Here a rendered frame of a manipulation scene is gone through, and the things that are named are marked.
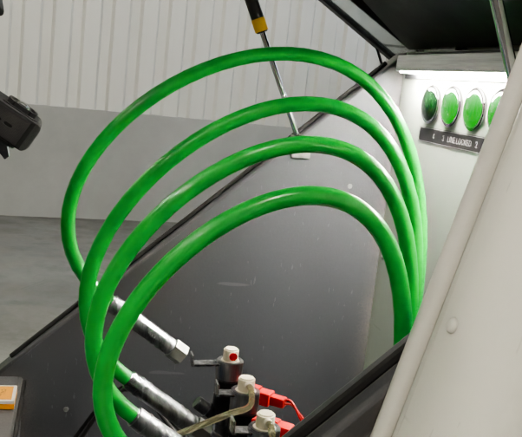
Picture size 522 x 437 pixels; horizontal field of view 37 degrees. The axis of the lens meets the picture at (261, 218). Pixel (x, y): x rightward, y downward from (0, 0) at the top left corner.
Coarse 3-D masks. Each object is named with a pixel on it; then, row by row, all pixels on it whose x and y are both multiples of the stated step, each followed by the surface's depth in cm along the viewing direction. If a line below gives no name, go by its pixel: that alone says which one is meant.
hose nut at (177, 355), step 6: (180, 342) 81; (174, 348) 80; (180, 348) 81; (186, 348) 81; (168, 354) 81; (174, 354) 81; (180, 354) 81; (186, 354) 81; (174, 360) 81; (180, 360) 81
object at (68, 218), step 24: (264, 48) 77; (288, 48) 78; (192, 72) 76; (216, 72) 77; (360, 72) 80; (144, 96) 76; (384, 96) 81; (120, 120) 75; (96, 144) 75; (408, 144) 82; (72, 192) 76; (72, 216) 76; (72, 240) 76; (72, 264) 77
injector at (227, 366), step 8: (240, 360) 83; (216, 368) 83; (224, 368) 82; (232, 368) 82; (240, 368) 82; (216, 376) 83; (224, 376) 82; (232, 376) 82; (224, 384) 82; (232, 384) 82; (200, 400) 82; (216, 400) 83; (224, 400) 82; (200, 408) 82; (208, 408) 83; (216, 408) 83; (224, 408) 82; (208, 416) 83; (216, 424) 83; (224, 424) 83; (216, 432) 84; (224, 432) 83
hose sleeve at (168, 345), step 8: (112, 304) 78; (120, 304) 79; (112, 312) 79; (144, 320) 80; (136, 328) 79; (144, 328) 79; (152, 328) 80; (160, 328) 81; (144, 336) 80; (152, 336) 80; (160, 336) 80; (168, 336) 81; (160, 344) 80; (168, 344) 80; (168, 352) 81
